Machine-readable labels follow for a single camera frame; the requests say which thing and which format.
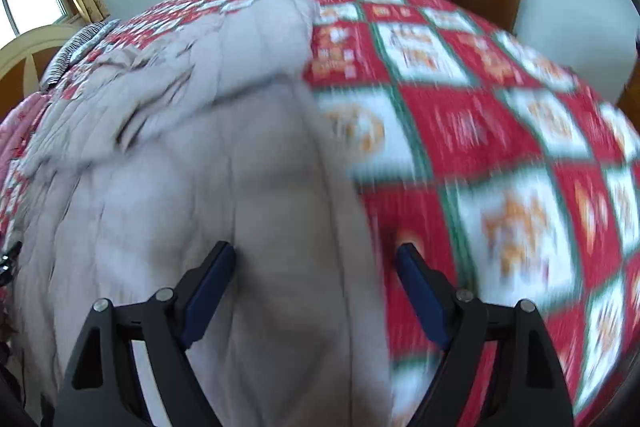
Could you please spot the striped grey pillow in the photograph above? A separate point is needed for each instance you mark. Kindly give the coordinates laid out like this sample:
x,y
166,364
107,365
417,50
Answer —
x,y
75,52

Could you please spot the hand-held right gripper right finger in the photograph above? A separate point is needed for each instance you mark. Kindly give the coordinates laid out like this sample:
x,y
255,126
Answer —
x,y
422,297

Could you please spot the bed with red patchwork quilt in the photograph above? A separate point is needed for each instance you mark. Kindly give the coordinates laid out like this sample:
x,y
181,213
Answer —
x,y
475,117

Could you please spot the pink folded blanket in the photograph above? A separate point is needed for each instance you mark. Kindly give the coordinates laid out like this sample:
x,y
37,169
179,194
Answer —
x,y
22,122

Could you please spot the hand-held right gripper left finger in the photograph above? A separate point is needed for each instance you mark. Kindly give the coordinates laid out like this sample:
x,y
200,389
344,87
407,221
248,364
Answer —
x,y
210,292

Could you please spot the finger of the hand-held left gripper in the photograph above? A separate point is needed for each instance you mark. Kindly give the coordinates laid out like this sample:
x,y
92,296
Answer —
x,y
7,264

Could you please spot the wooden dresser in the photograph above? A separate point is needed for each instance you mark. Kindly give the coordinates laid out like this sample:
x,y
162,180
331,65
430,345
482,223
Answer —
x,y
631,94

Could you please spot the cream and wood headboard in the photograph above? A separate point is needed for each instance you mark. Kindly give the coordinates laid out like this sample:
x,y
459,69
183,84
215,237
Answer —
x,y
25,57

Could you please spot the light grey quilted jacket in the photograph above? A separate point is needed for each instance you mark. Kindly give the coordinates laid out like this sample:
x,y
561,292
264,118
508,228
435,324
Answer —
x,y
200,157

